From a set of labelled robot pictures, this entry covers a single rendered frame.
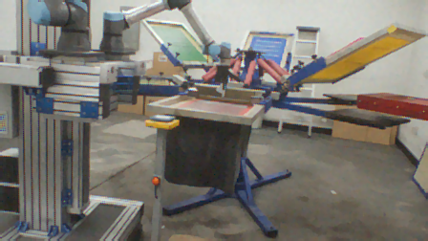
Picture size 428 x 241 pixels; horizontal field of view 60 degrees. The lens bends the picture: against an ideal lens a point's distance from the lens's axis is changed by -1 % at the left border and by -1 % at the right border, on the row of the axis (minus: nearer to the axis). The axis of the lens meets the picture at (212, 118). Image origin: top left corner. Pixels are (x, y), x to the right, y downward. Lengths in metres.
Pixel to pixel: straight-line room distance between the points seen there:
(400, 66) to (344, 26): 1.10
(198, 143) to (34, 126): 0.89
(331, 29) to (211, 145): 4.78
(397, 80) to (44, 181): 5.63
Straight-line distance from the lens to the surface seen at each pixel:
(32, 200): 2.38
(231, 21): 6.78
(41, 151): 2.24
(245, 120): 1.92
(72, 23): 1.86
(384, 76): 6.68
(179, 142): 2.16
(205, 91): 2.57
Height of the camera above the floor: 1.34
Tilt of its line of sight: 11 degrees down
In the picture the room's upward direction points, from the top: 5 degrees clockwise
